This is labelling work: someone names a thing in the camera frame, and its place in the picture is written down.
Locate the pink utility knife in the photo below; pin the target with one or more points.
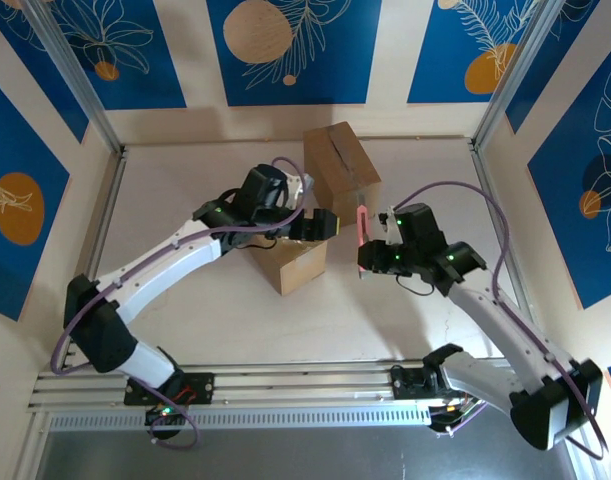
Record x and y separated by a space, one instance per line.
361 220

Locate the taped cardboard box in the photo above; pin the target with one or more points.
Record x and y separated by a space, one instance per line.
300 272

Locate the cardboard box with slot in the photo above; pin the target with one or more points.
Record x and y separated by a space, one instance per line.
335 170

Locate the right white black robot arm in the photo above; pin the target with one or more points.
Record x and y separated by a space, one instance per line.
505 325

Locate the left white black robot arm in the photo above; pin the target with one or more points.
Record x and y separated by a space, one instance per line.
150 270

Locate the black controller board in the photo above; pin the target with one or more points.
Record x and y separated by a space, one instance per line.
160 425
455 412

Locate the grey metal panel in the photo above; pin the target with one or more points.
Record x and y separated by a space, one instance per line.
305 457

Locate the aluminium side rail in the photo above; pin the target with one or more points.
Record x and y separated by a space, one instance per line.
483 165
108 200

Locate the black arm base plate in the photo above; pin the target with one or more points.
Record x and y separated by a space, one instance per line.
200 387
405 385

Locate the long aluminium mounting rail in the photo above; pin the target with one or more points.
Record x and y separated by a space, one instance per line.
305 385

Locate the aluminium frame post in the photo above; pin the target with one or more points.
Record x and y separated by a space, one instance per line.
68 60
517 60

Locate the aluminium frame beam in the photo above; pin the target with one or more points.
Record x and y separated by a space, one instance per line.
31 450
599 470

